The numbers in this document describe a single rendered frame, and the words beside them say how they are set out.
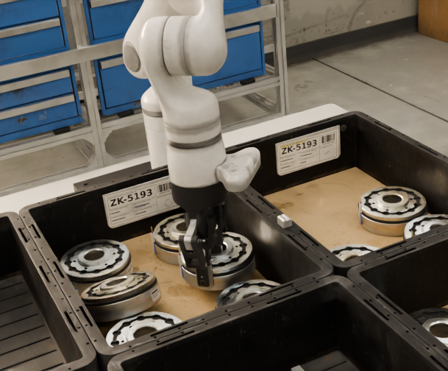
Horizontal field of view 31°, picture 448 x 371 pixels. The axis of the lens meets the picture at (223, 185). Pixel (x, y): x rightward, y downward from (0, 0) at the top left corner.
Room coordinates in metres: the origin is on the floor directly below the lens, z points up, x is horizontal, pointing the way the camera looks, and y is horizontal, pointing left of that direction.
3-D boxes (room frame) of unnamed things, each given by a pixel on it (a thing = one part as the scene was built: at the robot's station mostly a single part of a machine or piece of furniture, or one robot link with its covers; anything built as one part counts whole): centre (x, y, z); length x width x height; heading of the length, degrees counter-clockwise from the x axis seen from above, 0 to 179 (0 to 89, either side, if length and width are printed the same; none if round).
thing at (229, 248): (0.95, 0.02, 0.88); 0.05 x 0.05 x 0.01
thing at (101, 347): (0.92, 0.09, 0.92); 0.40 x 0.30 x 0.02; 23
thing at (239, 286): (0.85, -0.02, 0.86); 0.10 x 0.10 x 0.01
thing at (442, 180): (1.04, -0.19, 0.87); 0.40 x 0.30 x 0.11; 23
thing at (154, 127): (1.40, 0.09, 0.84); 0.09 x 0.09 x 0.17; 13
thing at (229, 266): (0.95, 0.02, 0.88); 0.10 x 0.10 x 0.01
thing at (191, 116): (0.93, 0.04, 1.14); 0.09 x 0.07 x 0.15; 72
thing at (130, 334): (0.80, 0.11, 0.86); 0.05 x 0.05 x 0.01
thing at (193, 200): (0.92, 0.03, 0.98); 0.08 x 0.08 x 0.09
